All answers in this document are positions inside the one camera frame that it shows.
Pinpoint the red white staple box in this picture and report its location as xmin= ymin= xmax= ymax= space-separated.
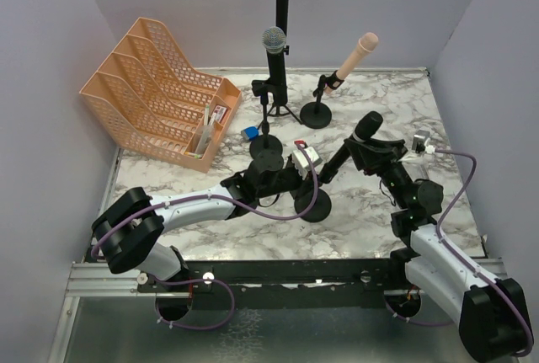
xmin=210 ymin=105 xmax=228 ymax=124

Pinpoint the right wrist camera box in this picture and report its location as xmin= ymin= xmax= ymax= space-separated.
xmin=412 ymin=130 xmax=435 ymax=160

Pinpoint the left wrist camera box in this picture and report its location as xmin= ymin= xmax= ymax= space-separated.
xmin=291 ymin=140 xmax=323 ymax=180

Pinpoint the blue small box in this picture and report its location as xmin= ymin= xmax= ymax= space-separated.
xmin=241 ymin=126 xmax=259 ymax=141

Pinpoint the beige microphone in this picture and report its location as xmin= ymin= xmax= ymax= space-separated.
xmin=324 ymin=32 xmax=379 ymax=93

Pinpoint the black tripod mic stand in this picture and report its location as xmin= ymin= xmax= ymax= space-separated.
xmin=267 ymin=45 xmax=302 ymax=125

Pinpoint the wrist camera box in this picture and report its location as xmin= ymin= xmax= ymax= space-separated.
xmin=291 ymin=140 xmax=323 ymax=180
xmin=412 ymin=130 xmax=435 ymax=160

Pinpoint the round-base mic stand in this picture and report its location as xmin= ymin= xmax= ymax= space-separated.
xmin=249 ymin=80 xmax=283 ymax=158
xmin=294 ymin=189 xmax=332 ymax=222
xmin=300 ymin=71 xmax=344 ymax=130

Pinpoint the orange plastic file organizer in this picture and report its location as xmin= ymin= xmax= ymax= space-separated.
xmin=80 ymin=18 xmax=242 ymax=173

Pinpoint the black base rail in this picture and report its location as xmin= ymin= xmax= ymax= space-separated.
xmin=138 ymin=253 xmax=437 ymax=312

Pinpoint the silver-head black microphone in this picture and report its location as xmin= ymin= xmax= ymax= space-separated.
xmin=262 ymin=26 xmax=288 ymax=106

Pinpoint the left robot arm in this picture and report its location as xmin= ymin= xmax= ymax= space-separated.
xmin=91 ymin=147 xmax=322 ymax=286

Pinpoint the white pen in organizer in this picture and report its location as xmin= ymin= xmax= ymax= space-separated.
xmin=202 ymin=104 xmax=211 ymax=138

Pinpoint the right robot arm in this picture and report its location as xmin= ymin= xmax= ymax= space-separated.
xmin=344 ymin=138 xmax=534 ymax=362

